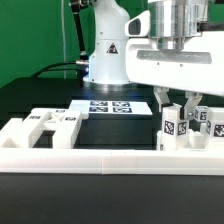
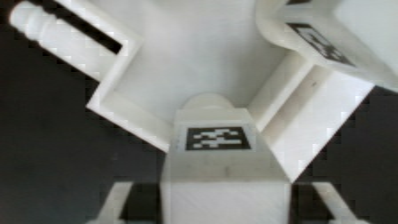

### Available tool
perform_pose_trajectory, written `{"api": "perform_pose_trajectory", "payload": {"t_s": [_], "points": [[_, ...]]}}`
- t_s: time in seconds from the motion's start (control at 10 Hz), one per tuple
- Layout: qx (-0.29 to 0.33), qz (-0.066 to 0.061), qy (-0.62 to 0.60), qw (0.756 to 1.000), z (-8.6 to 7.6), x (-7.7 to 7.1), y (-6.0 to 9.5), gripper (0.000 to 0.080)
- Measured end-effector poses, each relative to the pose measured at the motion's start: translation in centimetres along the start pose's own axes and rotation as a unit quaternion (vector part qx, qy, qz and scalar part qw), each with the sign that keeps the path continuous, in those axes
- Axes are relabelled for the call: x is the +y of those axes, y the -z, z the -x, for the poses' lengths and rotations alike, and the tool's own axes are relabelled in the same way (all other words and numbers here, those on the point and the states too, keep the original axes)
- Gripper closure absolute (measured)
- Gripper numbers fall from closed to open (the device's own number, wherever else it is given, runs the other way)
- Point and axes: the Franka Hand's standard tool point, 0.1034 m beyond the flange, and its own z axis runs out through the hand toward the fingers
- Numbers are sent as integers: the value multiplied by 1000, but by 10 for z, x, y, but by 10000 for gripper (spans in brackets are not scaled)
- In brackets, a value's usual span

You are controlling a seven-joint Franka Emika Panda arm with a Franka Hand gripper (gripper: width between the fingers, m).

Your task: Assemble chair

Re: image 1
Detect white hanging cable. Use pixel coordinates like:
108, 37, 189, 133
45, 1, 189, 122
60, 0, 67, 80

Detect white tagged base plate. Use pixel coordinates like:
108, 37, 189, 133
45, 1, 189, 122
69, 100, 152, 115

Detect white tagged cube right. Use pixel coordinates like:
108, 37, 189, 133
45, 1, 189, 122
194, 106, 208, 122

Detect black cables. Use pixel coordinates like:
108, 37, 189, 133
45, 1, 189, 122
31, 61, 84, 79

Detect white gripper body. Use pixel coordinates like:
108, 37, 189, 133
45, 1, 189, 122
126, 33, 224, 96

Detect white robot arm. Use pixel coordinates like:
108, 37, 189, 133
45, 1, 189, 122
88, 0, 224, 119

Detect white chair back frame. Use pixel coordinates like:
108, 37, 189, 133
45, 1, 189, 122
19, 108, 82, 149

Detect white chair seat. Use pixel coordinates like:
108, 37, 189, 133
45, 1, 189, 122
156, 129, 205, 151

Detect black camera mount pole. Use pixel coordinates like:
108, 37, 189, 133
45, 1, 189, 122
69, 0, 89, 60

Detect white U-shaped fence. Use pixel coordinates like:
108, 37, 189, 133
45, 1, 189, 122
0, 118, 224, 176

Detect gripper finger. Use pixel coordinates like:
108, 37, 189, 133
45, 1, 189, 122
180, 91, 203, 120
154, 87, 171, 111

